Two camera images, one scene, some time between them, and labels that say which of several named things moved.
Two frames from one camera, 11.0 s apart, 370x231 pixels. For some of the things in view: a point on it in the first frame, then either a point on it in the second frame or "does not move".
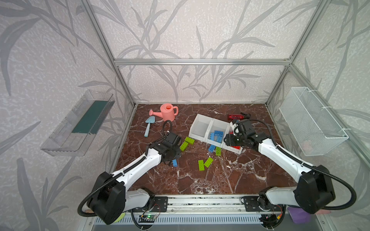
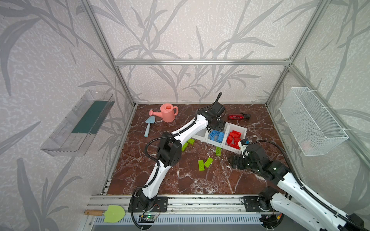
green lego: x=208 y=162 does not move
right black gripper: x=231 y=139 -> x=237 y=161
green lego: x=190 y=140 does not move
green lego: x=201 y=166 does not move
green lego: x=183 y=146 does not move
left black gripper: x=172 y=153 -> x=215 y=123
